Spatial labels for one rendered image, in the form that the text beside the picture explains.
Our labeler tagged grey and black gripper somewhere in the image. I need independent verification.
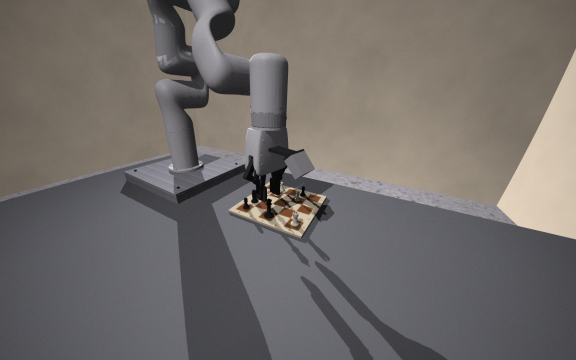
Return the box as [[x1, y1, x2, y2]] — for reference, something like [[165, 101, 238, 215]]
[[243, 126, 289, 202]]

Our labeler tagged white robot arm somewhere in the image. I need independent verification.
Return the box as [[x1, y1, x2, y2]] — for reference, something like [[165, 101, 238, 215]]
[[146, 0, 315, 180]]

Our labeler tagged brown and cream chessboard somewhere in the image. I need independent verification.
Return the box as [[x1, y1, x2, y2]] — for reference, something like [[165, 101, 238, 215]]
[[228, 182, 327, 239]]

